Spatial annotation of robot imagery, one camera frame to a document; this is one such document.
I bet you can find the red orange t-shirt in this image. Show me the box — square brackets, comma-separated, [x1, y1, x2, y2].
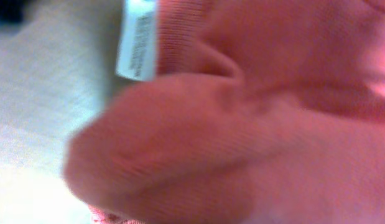
[63, 0, 385, 223]

